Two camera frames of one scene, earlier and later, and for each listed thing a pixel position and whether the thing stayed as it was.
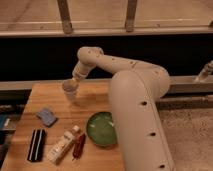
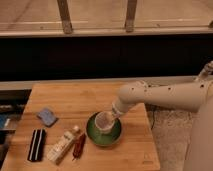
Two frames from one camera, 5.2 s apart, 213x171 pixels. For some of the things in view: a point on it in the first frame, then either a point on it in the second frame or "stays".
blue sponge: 47,116 stays
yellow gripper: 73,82 to 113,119
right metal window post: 130,16 stays
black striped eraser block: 36,146 stays
